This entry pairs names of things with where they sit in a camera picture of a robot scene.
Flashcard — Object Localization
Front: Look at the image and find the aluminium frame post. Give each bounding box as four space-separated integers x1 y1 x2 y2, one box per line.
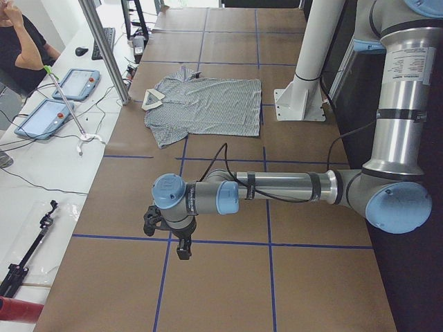
78 0 130 105

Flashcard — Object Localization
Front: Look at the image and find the white camera mast with base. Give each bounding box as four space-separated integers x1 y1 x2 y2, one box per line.
274 0 345 122

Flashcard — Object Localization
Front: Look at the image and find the striped polo shirt white collar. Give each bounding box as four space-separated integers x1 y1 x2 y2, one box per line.
142 66 262 149

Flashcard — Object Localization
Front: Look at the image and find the red cylinder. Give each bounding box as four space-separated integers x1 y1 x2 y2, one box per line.
0 297 44 324

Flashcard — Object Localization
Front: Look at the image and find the blue teach pendant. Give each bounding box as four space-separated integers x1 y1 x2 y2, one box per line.
59 68 100 102
14 98 70 140

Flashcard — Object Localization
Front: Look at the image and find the seated person in black shirt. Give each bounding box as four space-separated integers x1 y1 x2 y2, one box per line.
1 1 60 93

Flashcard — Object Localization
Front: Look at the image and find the far blue teach pendant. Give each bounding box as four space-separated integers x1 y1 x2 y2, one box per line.
59 68 100 102

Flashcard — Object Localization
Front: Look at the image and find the black keyboard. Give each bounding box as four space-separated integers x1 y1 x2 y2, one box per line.
91 27 116 61

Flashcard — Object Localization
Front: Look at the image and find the metal rod with green tip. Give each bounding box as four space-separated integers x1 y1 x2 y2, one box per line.
44 65 106 156

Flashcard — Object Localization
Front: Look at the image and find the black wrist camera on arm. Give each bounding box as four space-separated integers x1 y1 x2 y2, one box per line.
143 205 169 237

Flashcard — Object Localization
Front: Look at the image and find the grey power adapter box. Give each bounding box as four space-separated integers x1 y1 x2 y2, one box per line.
132 35 145 64

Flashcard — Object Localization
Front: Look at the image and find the near blue teach pendant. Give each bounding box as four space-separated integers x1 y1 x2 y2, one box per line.
14 98 70 140

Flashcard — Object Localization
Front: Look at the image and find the black computer mouse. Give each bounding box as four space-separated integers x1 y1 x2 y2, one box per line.
75 46 89 57

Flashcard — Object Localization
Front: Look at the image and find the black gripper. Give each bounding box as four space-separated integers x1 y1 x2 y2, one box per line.
168 216 197 260

